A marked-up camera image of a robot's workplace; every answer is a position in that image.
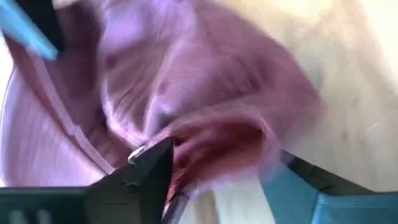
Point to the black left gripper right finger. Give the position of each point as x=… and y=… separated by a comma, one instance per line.
x=304, y=199

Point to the maroon baseball cap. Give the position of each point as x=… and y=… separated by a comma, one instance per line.
x=202, y=77

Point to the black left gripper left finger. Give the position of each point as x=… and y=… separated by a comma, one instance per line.
x=136, y=193

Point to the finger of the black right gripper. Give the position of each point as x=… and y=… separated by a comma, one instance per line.
x=34, y=25

